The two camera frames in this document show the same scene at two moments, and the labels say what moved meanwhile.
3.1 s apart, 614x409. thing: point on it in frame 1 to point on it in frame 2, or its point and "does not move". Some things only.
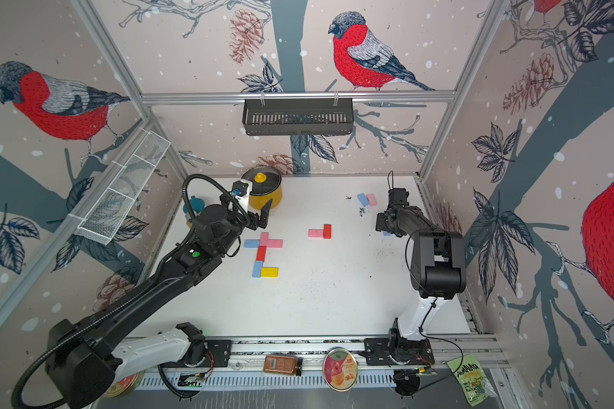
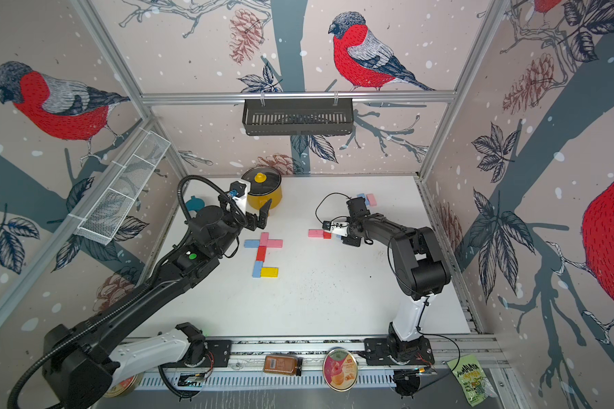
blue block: x=251 y=244 does not move
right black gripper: x=382 y=221 to x=352 y=240
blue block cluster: x=257 y=268 does not move
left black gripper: x=253 y=222 does not move
